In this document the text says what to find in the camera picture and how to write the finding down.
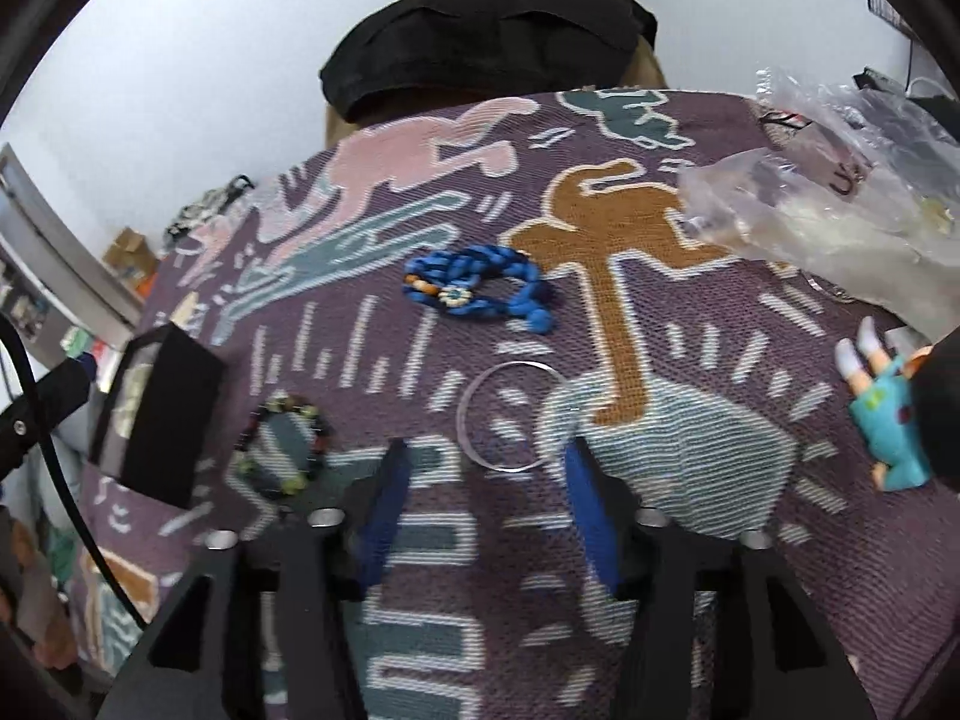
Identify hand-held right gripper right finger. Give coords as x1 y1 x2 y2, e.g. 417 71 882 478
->
562 436 875 720

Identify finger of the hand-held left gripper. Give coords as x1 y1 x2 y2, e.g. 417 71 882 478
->
0 360 91 481

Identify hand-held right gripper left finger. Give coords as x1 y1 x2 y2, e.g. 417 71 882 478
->
97 439 415 720

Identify dark multicolour bead bracelet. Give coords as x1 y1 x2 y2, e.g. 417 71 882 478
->
231 394 335 500

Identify thin silver bangle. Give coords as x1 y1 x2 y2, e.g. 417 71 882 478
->
456 361 575 473

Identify black jewelry box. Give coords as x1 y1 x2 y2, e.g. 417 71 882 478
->
90 322 227 509

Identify person's left hand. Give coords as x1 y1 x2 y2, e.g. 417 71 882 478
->
15 525 80 672

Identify purple printed blanket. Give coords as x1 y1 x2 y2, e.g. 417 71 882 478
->
71 88 960 720

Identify grey interior door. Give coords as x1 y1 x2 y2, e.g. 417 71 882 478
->
0 142 143 331

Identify cardboard boxes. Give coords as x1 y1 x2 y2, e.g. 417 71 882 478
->
101 229 158 290

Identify black shoe rack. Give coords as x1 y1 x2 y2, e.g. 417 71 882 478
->
163 174 256 241

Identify black-haired toy figure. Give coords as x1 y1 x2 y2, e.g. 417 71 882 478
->
836 315 960 494

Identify clear plastic bag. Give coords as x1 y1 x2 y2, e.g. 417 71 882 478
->
675 66 960 342

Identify blue braided bracelet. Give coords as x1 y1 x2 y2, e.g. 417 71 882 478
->
403 244 557 335

